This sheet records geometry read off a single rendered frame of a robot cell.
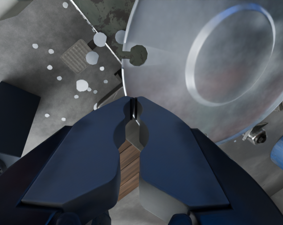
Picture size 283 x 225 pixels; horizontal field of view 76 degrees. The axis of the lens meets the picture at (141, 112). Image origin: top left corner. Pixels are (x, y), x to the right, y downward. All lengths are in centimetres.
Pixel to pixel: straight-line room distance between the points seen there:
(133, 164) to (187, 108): 73
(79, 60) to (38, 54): 24
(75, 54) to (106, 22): 51
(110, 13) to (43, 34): 69
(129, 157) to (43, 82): 58
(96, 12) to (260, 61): 25
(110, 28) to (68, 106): 82
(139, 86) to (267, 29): 17
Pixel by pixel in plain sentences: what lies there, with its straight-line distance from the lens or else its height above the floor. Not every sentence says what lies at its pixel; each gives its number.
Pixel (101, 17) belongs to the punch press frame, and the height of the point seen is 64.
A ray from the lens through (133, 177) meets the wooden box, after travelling 103.
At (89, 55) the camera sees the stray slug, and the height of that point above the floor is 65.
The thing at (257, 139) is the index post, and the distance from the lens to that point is 39.
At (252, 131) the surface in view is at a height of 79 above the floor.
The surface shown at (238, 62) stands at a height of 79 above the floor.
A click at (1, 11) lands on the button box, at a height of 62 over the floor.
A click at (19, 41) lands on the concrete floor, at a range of 102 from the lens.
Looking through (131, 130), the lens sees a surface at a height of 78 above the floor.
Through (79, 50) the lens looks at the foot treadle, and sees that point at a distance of 83.
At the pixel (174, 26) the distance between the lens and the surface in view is 21.
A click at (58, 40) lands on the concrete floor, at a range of 99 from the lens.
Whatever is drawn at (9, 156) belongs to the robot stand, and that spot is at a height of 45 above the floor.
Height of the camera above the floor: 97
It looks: 54 degrees down
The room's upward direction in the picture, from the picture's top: 149 degrees clockwise
